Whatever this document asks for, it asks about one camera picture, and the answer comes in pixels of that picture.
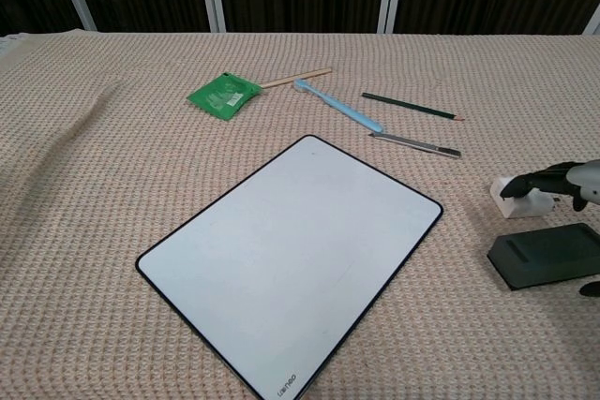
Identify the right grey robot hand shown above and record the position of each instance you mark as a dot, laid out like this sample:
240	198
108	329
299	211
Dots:
581	180

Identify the dark grey board eraser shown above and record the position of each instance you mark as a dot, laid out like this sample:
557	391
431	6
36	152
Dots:
548	255

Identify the white drawing board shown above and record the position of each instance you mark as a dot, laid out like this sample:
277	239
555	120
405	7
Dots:
290	250

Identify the white USB charger plug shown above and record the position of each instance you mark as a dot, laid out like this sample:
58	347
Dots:
520	205

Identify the grey utility knife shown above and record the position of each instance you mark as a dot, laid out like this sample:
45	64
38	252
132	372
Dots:
422	144

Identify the dark green pencil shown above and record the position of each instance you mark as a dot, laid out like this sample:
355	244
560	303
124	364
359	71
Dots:
408	105

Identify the light blue toothbrush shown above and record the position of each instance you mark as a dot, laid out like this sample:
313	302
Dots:
347	109

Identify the wooden stick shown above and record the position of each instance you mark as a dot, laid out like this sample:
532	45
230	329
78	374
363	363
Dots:
300	76

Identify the green foil packet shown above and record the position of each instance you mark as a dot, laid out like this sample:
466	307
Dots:
220	95

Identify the beige waffle weave tablecloth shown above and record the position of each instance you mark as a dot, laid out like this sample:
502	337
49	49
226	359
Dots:
94	231

